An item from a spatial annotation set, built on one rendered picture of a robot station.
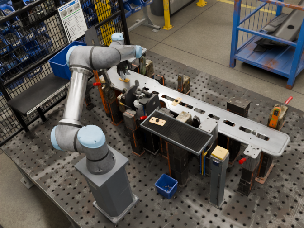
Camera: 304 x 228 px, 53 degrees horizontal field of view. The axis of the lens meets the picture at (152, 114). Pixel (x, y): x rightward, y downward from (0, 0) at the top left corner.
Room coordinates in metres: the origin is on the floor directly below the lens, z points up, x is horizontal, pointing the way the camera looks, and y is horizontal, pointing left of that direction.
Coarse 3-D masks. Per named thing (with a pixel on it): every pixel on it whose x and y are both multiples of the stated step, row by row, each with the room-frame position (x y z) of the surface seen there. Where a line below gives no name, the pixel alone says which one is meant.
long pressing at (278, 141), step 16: (112, 80) 1.81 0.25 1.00; (144, 80) 1.75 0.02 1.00; (160, 96) 1.55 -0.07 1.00; (176, 96) 1.52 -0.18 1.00; (176, 112) 1.37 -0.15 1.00; (192, 112) 1.35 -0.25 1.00; (208, 112) 1.33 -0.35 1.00; (224, 112) 1.30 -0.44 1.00; (224, 128) 1.17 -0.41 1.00; (256, 128) 1.13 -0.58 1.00; (272, 128) 1.12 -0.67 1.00; (256, 144) 1.02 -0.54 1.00; (272, 144) 1.00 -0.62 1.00
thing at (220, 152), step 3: (216, 147) 0.92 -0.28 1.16; (219, 147) 0.91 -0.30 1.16; (222, 147) 0.91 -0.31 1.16; (216, 150) 0.90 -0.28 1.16; (219, 150) 0.90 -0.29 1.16; (222, 150) 0.90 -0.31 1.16; (225, 150) 0.89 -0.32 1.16; (213, 153) 0.88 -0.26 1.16; (216, 153) 0.88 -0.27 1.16; (219, 153) 0.88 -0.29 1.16; (222, 153) 0.88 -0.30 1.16; (225, 153) 0.87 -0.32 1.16; (216, 156) 0.87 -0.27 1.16; (219, 156) 0.86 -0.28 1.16; (222, 156) 0.86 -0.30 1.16; (222, 159) 0.85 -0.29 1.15
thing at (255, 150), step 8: (248, 152) 0.93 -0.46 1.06; (256, 152) 0.92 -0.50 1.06; (248, 160) 0.91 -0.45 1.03; (256, 160) 0.91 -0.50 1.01; (248, 168) 0.91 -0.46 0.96; (248, 176) 0.91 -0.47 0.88; (240, 184) 0.93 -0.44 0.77; (248, 184) 0.90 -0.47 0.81; (240, 192) 0.92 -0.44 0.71; (248, 192) 0.90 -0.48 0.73
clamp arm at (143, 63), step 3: (141, 57) 1.88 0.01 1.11; (144, 57) 1.87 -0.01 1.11; (141, 60) 1.87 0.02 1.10; (144, 60) 1.86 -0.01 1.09; (141, 63) 1.87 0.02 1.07; (144, 63) 1.86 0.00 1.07; (141, 66) 1.87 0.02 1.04; (144, 66) 1.86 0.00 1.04; (141, 69) 1.86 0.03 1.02; (144, 69) 1.85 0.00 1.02; (141, 72) 1.86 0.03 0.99; (144, 72) 1.85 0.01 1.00
